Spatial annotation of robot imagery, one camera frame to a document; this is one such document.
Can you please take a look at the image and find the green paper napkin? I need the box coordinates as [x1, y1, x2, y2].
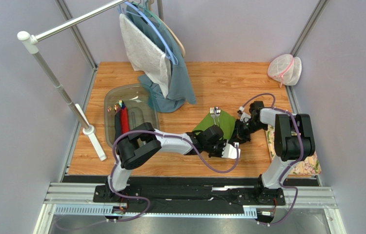
[193, 110, 237, 140]

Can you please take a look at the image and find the silver spoon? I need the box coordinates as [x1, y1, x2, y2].
[215, 107, 221, 126]

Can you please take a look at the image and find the silver fork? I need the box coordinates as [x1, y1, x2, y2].
[209, 107, 217, 125]

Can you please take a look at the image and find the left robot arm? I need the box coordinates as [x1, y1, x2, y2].
[93, 123, 241, 203]

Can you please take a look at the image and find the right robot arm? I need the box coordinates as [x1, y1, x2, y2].
[229, 101, 315, 204]

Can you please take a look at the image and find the blue-grey hanging shirt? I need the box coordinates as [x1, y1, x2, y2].
[122, 6, 197, 113]

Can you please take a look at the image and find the floral tray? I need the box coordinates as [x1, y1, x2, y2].
[265, 126, 321, 176]

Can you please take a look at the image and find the white mesh laundry bag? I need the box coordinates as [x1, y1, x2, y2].
[267, 54, 303, 88]

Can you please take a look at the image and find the clear plastic container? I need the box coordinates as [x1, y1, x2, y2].
[104, 83, 160, 147]

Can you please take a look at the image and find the iridescent utensil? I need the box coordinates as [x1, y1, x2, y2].
[107, 100, 126, 113]

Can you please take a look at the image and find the grey hanging towel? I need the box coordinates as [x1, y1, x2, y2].
[119, 14, 171, 98]

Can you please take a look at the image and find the green clothes hanger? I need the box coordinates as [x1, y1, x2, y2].
[138, 0, 163, 24]

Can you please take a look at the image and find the wooden clothes hanger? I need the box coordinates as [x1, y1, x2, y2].
[157, 0, 186, 58]

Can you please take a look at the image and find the blue clothes hanger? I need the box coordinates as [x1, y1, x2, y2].
[118, 1, 179, 65]

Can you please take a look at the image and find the metal clothes rack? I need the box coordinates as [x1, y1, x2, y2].
[17, 0, 125, 161]

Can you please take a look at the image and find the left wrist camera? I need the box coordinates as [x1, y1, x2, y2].
[222, 142, 241, 159]

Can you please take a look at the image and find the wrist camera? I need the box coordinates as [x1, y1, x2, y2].
[237, 106, 251, 123]
[222, 142, 241, 159]

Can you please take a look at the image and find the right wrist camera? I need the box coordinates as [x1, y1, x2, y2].
[237, 106, 251, 123]

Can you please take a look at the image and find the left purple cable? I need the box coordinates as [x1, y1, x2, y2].
[106, 130, 242, 223]

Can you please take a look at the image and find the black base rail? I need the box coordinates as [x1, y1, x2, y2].
[93, 176, 287, 215]

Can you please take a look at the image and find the red handled utensil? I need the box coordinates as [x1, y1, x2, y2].
[121, 107, 130, 134]

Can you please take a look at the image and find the dark blue handled utensil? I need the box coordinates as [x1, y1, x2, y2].
[114, 110, 122, 140]

